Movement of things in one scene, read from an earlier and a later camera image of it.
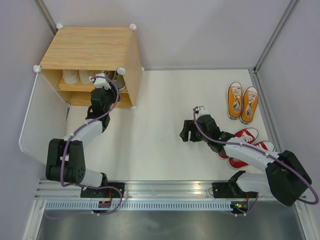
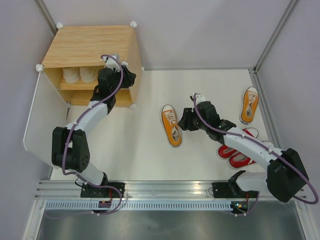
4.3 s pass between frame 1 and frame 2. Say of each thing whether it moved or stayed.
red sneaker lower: stayed
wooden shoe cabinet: stayed
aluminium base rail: stayed
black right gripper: moved
